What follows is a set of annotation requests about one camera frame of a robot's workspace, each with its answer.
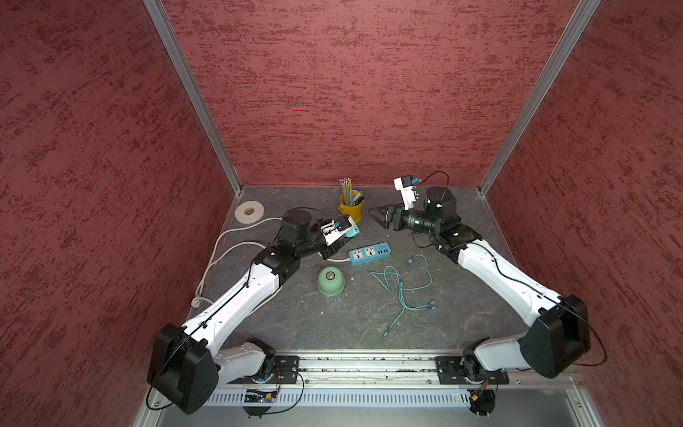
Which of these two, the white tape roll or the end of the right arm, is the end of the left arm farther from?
the white tape roll

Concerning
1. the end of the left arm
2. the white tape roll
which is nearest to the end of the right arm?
the end of the left arm

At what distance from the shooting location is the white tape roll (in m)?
1.11
